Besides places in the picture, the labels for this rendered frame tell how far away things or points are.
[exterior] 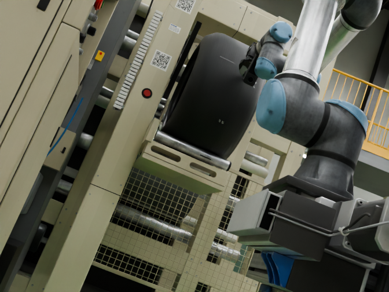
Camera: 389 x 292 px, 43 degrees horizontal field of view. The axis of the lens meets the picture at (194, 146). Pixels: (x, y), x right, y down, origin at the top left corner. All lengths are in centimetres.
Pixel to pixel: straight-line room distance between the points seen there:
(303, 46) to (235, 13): 140
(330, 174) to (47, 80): 70
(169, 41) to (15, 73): 106
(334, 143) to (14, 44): 78
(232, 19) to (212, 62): 64
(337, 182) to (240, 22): 160
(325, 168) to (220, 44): 104
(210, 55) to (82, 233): 87
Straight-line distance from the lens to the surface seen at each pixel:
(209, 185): 199
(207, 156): 202
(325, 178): 112
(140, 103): 208
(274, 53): 167
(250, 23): 262
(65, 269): 202
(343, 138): 117
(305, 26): 127
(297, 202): 82
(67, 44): 126
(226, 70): 198
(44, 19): 128
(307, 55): 122
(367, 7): 142
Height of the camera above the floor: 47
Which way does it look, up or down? 13 degrees up
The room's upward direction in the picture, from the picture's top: 22 degrees clockwise
